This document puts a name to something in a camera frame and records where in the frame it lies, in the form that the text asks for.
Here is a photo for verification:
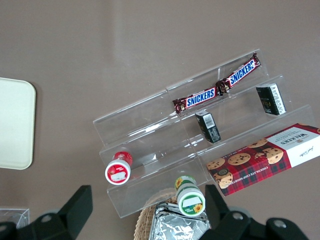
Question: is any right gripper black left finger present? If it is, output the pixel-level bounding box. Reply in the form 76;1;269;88
0;184;94;240

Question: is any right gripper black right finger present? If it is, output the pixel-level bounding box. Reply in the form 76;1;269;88
199;184;310;240

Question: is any oval light wicker basket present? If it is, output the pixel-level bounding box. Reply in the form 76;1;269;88
134;193;181;240

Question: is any beige plastic tray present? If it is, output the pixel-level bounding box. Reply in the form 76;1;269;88
0;77;37;171

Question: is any clear acrylic bottle rack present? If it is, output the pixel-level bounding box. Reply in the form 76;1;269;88
0;207;31;230

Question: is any green lid yogurt cup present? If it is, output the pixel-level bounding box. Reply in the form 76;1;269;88
174;175;207;217

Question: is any aluminium foil container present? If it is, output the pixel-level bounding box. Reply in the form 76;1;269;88
149;201;213;240

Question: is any red tartan cookie box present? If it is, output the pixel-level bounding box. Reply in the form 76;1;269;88
205;122;320;199

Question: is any red lid yogurt cup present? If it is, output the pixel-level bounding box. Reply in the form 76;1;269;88
104;150;134;186

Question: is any small black box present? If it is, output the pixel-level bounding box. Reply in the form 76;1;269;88
194;110;222;144
255;82;287;117

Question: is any clear acrylic step shelf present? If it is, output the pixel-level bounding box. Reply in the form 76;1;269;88
92;86;210;220
165;48;317;199

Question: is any Snickers chocolate bar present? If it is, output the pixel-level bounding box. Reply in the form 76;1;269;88
215;51;261;95
172;86;219;115

